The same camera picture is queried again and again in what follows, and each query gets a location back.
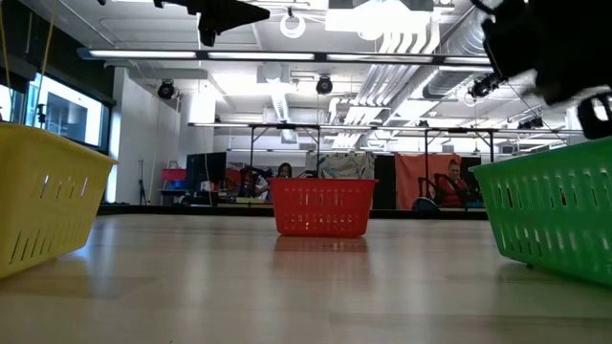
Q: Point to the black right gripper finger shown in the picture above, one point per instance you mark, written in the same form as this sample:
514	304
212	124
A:
590	134

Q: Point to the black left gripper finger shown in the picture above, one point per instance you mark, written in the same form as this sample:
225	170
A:
229	14

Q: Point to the black background robot arm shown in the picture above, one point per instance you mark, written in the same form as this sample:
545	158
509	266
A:
251	181

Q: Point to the white LED light strip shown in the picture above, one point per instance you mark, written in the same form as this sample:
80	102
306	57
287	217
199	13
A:
380	57
143	54
260	56
468	60

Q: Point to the black ceiling spotlight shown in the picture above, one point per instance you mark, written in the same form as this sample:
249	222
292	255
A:
324	85
166	90

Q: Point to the green plastic basket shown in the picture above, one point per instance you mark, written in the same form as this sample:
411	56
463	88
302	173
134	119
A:
550	210

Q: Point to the black computer monitor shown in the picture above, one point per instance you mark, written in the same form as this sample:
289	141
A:
205	169

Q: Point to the red storage bin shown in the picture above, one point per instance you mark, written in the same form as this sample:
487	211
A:
173	174

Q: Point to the person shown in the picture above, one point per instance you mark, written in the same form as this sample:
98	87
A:
452	188
284	170

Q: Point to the black tripod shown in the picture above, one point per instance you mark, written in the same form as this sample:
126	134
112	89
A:
141	181

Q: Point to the orange curtain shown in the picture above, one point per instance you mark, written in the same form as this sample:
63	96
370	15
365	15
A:
411	177

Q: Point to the patterned cloth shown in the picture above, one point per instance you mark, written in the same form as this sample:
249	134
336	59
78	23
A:
342	165

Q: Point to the red plastic basket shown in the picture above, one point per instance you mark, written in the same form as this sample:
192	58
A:
322	205

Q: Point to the black partition panel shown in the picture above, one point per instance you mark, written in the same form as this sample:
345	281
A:
384	181

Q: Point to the yellow plastic basket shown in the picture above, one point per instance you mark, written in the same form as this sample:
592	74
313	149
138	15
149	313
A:
48	200

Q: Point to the black ceiling camera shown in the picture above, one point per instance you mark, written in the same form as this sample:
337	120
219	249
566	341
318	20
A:
485	87
531	123

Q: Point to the white ceiling air duct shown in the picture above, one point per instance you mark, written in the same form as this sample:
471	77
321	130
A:
279	105

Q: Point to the silver ventilation duct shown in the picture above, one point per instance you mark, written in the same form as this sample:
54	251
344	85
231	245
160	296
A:
444	81

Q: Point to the black background rig frame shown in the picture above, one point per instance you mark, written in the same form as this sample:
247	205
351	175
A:
334	126

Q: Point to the large wall window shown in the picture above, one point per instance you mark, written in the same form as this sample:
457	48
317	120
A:
67	114

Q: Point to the black aluminium table frame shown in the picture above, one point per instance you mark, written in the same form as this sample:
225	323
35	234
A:
191	211

